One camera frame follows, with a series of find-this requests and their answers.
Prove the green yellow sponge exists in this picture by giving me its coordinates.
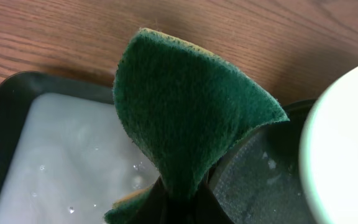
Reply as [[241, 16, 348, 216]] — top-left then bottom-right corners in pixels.
[[104, 28, 288, 223]]

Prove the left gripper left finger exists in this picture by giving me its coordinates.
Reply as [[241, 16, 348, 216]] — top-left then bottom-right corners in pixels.
[[126, 177, 167, 224]]

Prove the black round tray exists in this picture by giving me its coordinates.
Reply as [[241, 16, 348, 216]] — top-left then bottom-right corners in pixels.
[[209, 100, 315, 224]]

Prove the black rectangular water tray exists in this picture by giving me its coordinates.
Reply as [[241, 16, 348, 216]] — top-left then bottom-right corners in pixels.
[[0, 72, 158, 223]]

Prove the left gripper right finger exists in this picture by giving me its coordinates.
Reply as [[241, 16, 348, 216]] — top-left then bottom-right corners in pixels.
[[194, 174, 234, 224]]

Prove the light blue plate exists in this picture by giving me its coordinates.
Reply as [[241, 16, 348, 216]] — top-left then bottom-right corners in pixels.
[[299, 67, 358, 224]]

